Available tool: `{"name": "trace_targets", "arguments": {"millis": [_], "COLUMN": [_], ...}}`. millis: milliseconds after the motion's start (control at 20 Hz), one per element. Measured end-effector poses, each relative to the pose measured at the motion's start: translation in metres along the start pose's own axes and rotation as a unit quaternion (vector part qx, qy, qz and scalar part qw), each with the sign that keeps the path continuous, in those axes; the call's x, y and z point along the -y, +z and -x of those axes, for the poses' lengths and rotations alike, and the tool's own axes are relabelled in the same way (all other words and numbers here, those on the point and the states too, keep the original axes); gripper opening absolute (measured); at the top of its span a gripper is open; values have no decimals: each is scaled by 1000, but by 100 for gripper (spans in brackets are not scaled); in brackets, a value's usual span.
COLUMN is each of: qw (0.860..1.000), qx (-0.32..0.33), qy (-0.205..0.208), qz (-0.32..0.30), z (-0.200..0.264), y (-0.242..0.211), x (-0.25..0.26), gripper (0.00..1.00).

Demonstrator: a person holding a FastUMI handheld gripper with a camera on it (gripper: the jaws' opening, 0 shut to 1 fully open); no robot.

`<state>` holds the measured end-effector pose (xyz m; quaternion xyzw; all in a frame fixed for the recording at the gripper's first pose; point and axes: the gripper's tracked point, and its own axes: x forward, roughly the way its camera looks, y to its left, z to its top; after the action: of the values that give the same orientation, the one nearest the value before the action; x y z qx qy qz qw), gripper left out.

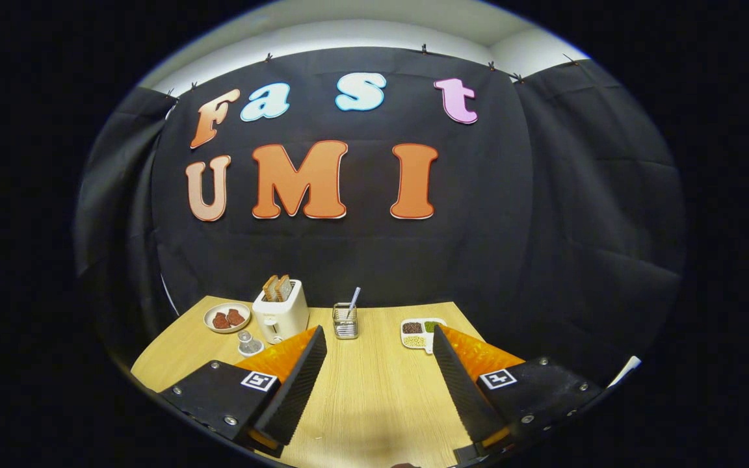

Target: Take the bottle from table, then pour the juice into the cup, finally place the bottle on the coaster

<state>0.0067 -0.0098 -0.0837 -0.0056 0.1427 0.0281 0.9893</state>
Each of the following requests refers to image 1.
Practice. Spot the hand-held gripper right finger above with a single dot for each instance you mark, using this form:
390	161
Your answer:
465	390

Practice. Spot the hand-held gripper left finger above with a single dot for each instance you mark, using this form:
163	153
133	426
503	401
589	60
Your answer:
296	396

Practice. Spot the clear plastic juice bottle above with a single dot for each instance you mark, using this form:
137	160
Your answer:
249	344

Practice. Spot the white divided snack tray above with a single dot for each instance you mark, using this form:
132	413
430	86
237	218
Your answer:
413	335

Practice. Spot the wooden table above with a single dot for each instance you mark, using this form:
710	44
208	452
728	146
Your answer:
374	390

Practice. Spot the white toaster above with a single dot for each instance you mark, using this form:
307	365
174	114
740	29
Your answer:
283	315

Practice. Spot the brown meat piece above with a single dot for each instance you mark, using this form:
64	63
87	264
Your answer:
221	321
236	317

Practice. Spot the toast slice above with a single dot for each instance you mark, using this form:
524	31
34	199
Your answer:
285	288
270	289

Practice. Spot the striped straw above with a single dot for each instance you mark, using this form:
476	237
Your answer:
354	298

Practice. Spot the small white plate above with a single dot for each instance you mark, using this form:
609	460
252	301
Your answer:
209	312

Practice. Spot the black backdrop cloth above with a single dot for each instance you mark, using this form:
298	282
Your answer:
361	260

